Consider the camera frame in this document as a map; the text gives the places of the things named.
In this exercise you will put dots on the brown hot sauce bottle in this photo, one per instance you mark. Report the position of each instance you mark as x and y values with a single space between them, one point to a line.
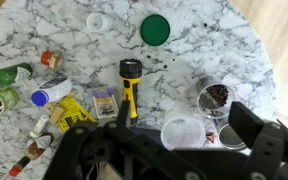
37 149

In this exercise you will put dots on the green open tin can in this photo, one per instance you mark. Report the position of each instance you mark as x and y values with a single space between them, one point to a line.
4 98

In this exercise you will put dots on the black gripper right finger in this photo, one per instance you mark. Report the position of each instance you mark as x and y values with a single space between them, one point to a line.
245 124

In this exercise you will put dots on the steel cup with coffee beans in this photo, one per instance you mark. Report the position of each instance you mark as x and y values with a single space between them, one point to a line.
217 96

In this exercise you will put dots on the white bottle with blue cap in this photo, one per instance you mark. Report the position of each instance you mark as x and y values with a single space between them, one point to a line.
54 90

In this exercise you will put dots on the green glass bottle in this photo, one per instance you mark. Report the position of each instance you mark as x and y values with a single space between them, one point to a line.
10 74

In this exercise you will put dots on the yellow printed packet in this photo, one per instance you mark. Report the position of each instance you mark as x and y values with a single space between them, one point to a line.
73 113

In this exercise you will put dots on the green round lid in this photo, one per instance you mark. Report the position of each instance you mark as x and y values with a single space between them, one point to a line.
155 30

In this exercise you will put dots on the clear plastic cup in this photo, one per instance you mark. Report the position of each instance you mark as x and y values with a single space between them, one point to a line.
182 132

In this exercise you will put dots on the small wooden block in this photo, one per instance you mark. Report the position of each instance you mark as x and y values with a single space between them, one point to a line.
56 115

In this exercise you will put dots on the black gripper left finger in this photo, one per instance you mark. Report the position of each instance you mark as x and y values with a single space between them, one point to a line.
124 113

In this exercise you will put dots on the yellow and black torch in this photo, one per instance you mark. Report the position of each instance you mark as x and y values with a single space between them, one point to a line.
130 87

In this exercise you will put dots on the small red-capped jar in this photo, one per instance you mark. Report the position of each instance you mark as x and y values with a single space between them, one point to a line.
50 59

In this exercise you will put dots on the red candy wrapper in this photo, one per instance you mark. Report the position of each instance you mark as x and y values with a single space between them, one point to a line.
210 136

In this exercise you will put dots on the white lip balm tube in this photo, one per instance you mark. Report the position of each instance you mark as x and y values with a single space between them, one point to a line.
39 125

